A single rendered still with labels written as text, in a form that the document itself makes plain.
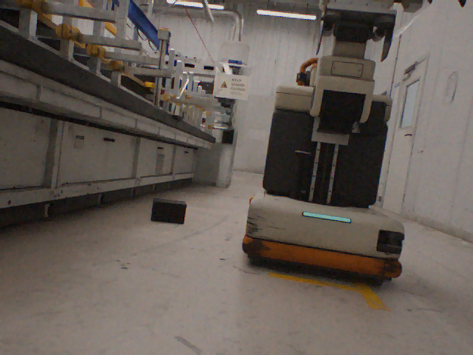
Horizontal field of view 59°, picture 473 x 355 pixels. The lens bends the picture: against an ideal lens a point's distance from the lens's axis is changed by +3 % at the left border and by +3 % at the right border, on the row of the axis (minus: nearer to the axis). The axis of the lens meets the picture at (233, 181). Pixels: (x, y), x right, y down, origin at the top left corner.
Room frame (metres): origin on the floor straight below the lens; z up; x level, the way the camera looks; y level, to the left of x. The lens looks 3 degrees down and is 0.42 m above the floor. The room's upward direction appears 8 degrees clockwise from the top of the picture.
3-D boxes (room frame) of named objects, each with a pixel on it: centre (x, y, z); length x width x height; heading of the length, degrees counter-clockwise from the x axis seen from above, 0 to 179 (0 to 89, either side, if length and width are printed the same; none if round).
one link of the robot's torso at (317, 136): (1.76, -0.46, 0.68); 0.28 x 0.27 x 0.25; 86
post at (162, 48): (2.84, 0.60, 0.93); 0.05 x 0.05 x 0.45; 86
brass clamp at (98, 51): (1.87, 0.67, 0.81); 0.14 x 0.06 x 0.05; 176
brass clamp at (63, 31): (1.62, 0.69, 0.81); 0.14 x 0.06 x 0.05; 176
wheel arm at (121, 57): (1.89, 0.62, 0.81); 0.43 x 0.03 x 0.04; 86
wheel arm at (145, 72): (2.14, 0.60, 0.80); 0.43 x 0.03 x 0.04; 86
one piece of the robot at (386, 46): (1.64, -0.39, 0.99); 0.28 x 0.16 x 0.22; 86
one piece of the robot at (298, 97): (2.03, -0.42, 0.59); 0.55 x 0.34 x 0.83; 86
